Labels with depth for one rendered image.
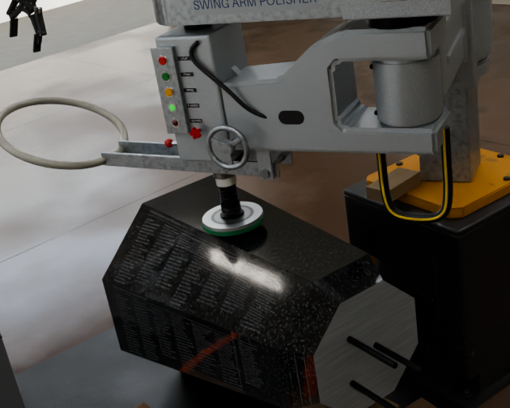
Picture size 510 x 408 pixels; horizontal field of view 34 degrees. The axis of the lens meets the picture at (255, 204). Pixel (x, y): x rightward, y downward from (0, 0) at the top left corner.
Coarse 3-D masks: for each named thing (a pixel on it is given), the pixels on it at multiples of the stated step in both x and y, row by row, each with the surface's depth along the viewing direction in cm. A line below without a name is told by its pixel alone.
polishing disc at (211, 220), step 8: (216, 208) 293; (248, 208) 288; (256, 208) 287; (208, 216) 287; (216, 216) 286; (248, 216) 282; (256, 216) 281; (208, 224) 281; (216, 224) 280; (224, 224) 279; (232, 224) 278; (240, 224) 278; (248, 224) 277
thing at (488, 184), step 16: (416, 160) 329; (496, 160) 317; (368, 176) 322; (480, 176) 306; (496, 176) 304; (416, 192) 303; (432, 192) 301; (464, 192) 297; (480, 192) 295; (496, 192) 294; (432, 208) 293; (464, 208) 286; (480, 208) 292
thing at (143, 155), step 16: (128, 144) 298; (144, 144) 295; (160, 144) 292; (112, 160) 290; (128, 160) 287; (144, 160) 284; (160, 160) 281; (176, 160) 278; (256, 160) 278; (272, 160) 275; (288, 160) 272
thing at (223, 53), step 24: (216, 24) 257; (240, 24) 263; (216, 48) 250; (240, 48) 264; (216, 72) 251; (240, 72) 260; (192, 96) 258; (216, 96) 254; (216, 120) 258; (192, 144) 266
